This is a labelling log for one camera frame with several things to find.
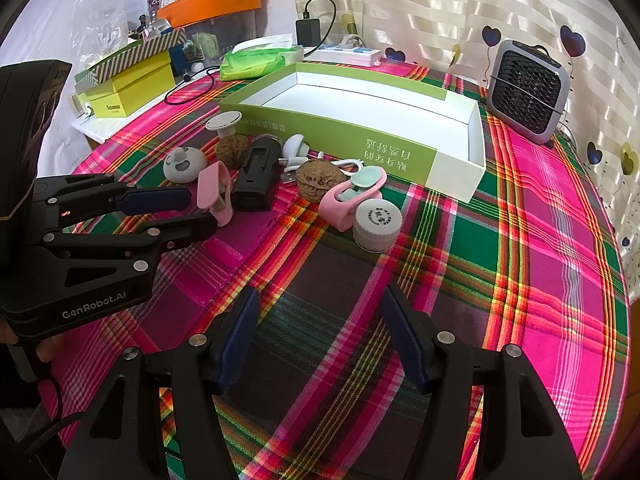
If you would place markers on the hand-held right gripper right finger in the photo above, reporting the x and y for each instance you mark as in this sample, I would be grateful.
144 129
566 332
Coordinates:
406 345

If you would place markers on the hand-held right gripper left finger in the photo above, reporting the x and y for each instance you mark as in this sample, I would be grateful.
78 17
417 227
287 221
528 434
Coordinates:
240 340

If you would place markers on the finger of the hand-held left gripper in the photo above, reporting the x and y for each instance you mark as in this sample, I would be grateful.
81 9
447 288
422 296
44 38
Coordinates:
155 200
190 227

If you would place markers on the plain pink clip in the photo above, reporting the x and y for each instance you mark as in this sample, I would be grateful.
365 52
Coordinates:
210 190

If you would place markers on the grey round gadget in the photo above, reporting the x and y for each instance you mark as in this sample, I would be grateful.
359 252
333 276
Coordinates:
185 165

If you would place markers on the black battery charger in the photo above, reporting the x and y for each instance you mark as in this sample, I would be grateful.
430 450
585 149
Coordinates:
255 180

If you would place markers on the brown walnut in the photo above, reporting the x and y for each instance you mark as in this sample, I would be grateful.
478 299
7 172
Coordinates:
231 152
317 180

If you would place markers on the white disc top gadget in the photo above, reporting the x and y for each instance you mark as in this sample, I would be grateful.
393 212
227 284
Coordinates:
225 121

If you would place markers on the white round jar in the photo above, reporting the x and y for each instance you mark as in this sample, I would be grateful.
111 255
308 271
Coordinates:
377 225

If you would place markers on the pink clip with green pad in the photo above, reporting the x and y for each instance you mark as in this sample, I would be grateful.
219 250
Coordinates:
336 207

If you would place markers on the green white cardboard box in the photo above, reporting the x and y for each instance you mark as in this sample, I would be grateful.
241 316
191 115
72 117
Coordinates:
325 125

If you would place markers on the person's left hand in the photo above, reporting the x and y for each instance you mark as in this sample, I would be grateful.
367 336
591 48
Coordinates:
46 350

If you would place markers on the plaid tablecloth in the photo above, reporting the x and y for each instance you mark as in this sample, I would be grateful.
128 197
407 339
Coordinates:
450 310

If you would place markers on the white curved plastic piece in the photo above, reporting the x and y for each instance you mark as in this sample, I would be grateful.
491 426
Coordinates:
295 144

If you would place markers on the white small ball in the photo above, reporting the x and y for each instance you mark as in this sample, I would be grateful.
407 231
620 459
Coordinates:
197 67

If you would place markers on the striped box lid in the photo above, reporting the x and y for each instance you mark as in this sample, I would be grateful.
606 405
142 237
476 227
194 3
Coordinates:
130 55

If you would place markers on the clear plastic bag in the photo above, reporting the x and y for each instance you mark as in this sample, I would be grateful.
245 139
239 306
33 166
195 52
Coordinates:
100 15

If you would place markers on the green tissue pack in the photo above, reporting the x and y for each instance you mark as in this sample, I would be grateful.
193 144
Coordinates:
255 60

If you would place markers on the orange lidded storage bin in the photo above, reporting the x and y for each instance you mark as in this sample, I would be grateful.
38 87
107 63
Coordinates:
210 5

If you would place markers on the black power adapter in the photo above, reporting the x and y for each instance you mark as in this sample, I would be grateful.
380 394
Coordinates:
307 32

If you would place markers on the white power strip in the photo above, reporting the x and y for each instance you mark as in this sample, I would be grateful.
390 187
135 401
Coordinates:
345 55

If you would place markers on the grey desktop fan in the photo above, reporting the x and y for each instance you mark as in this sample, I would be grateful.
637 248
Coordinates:
530 90

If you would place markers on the striped heart print curtain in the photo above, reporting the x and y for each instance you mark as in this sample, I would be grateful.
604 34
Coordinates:
425 10

